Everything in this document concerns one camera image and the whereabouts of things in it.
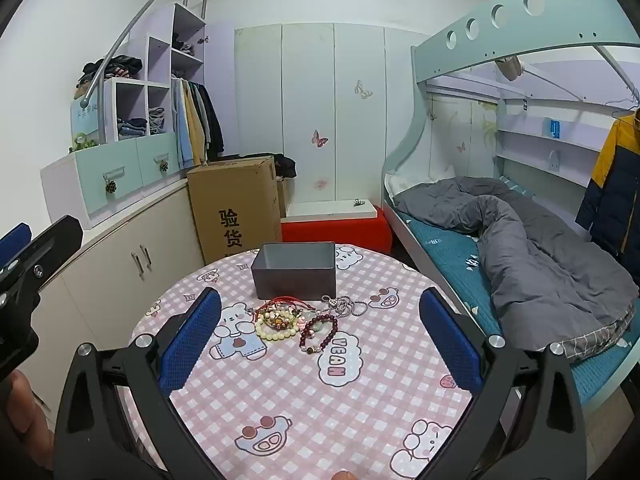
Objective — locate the purple stair shelf unit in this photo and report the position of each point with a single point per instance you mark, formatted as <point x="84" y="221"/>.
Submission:
<point x="160" y="55"/>

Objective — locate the folded grey clothes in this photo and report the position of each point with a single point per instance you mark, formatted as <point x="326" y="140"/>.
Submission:
<point x="157" y="119"/>

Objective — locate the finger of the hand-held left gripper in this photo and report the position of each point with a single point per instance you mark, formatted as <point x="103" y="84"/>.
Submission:
<point x="50" y="247"/>
<point x="14" y="242"/>

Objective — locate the small blue box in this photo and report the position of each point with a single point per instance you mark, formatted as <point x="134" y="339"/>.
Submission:
<point x="553" y="128"/>

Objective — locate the folded blue jeans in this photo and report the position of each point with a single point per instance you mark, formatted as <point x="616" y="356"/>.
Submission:
<point x="132" y="127"/>

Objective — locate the grey metal handrail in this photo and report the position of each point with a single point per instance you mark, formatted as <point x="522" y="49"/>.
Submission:
<point x="145" y="10"/>

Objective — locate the black bag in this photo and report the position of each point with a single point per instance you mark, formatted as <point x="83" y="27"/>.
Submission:
<point x="285" y="166"/>

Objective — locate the dark clothes pile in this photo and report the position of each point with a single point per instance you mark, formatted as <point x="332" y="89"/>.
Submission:
<point x="112" y="67"/>

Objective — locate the small pink butterfly sticker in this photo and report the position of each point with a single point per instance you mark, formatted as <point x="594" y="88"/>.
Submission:
<point x="461" y="147"/>

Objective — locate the small cardboard box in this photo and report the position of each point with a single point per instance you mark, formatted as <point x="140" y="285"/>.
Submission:
<point x="282" y="197"/>

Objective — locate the large mint drawer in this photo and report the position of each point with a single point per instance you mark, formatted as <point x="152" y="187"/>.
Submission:
<point x="105" y="170"/>

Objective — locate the black hair clip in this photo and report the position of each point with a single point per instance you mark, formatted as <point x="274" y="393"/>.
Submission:
<point x="359" y="203"/>

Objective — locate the yellow navy jacket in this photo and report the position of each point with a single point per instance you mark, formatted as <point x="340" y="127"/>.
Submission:
<point x="612" y="175"/>

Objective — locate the white board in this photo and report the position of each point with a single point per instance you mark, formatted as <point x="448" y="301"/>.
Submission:
<point x="325" y="209"/>

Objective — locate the yellow hanging jacket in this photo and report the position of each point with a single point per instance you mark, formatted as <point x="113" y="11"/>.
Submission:
<point x="196" y="130"/>

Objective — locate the tall cardboard box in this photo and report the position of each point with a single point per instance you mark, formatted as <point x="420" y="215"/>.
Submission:
<point x="235" y="210"/>

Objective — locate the green plant decoration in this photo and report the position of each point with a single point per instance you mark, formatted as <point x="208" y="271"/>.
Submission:
<point x="85" y="142"/>

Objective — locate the mint bunk bed frame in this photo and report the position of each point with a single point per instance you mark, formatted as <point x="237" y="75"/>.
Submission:
<point x="500" y="30"/>

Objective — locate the pine cone ornament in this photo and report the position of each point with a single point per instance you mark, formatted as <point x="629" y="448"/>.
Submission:
<point x="111" y="186"/>
<point x="163" y="165"/>

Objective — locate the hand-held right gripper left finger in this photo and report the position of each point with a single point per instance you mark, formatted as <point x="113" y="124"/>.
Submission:
<point x="192" y="340"/>

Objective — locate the red storage bench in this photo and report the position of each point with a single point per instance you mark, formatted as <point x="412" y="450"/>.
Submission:
<point x="335" y="235"/>

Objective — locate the teal bed sheet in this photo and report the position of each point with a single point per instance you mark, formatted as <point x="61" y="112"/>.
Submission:
<point x="445" y="250"/>

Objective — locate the beige cabinet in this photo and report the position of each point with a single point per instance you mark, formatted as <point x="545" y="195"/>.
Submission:
<point x="125" y="270"/>

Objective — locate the white wardrobe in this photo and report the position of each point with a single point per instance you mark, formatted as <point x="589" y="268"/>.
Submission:
<point x="310" y="85"/>

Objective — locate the dark folded clothes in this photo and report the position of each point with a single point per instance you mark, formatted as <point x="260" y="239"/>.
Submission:
<point x="184" y="46"/>

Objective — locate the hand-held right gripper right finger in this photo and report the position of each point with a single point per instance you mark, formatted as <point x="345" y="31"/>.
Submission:
<point x="447" y="340"/>

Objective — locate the white pillow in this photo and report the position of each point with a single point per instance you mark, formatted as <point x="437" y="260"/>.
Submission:
<point x="405" y="182"/>

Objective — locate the grey duvet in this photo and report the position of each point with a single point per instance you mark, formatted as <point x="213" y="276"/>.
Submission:
<point x="540" y="260"/>

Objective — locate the person's left hand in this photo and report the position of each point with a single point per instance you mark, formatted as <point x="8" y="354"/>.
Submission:
<point x="32" y="420"/>

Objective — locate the grey checked cloth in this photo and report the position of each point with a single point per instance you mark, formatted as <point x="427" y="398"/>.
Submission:
<point x="595" y="337"/>

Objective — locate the pale green jade pendant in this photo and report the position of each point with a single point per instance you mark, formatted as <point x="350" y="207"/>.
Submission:
<point x="313" y="326"/>

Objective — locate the small mint drawer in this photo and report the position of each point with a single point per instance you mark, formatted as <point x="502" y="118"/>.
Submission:
<point x="155" y="152"/>

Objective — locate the pink checked bear tablecloth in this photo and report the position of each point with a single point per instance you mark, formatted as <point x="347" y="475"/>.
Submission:
<point x="310" y="410"/>

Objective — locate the white butterfly sticker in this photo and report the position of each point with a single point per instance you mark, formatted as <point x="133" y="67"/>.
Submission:
<point x="363" y="90"/>

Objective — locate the grey metal box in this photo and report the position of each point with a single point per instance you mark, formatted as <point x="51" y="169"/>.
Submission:
<point x="295" y="275"/>

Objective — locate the black hanging coat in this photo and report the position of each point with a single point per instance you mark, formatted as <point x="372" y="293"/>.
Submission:
<point x="214" y="125"/>

